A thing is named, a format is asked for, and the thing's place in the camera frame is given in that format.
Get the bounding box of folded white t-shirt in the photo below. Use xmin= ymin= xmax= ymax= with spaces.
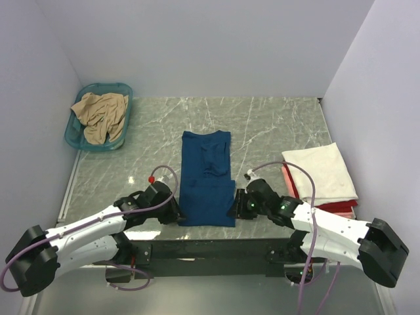
xmin=282 ymin=143 xmax=358 ymax=206

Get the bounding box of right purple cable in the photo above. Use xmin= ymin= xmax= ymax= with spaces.
xmin=251 ymin=160 xmax=341 ymax=315

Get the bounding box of teal plastic basket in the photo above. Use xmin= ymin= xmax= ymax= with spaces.
xmin=64 ymin=83 xmax=133 ymax=152

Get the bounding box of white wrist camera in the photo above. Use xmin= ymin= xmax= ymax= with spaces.
xmin=148 ymin=175 xmax=171 ymax=186
xmin=243 ymin=169 xmax=261 ymax=183

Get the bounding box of folded red t-shirt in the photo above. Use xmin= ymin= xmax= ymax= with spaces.
xmin=282 ymin=163 xmax=358 ymax=213

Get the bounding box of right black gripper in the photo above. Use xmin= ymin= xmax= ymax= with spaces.
xmin=226 ymin=188 xmax=270 ymax=220

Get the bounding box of beige t-shirt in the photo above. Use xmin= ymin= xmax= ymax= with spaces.
xmin=71 ymin=93 xmax=129 ymax=145

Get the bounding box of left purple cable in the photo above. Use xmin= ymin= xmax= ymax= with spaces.
xmin=0 ymin=164 xmax=180 ymax=293

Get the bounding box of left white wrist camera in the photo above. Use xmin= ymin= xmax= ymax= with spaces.
xmin=148 ymin=175 xmax=171 ymax=186

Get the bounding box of aluminium frame rail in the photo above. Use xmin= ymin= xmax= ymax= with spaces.
xmin=18 ymin=150 xmax=81 ymax=315

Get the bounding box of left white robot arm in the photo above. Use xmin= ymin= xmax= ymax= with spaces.
xmin=1 ymin=181 xmax=185 ymax=297

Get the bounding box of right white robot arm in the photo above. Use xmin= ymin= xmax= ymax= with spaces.
xmin=228 ymin=178 xmax=409 ymax=288

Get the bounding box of folded pink t-shirt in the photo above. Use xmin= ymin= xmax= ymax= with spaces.
xmin=281 ymin=165 xmax=355 ymax=219

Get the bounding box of blue t-shirt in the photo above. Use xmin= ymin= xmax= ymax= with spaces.
xmin=178 ymin=131 xmax=236 ymax=227

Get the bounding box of purple cable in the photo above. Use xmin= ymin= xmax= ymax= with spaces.
xmin=0 ymin=164 xmax=180 ymax=293
xmin=251 ymin=160 xmax=341 ymax=315

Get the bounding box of black base beam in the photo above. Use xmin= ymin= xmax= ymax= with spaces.
xmin=111 ymin=237 xmax=306 ymax=277

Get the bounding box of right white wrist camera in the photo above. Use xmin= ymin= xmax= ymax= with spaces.
xmin=243 ymin=169 xmax=261 ymax=183

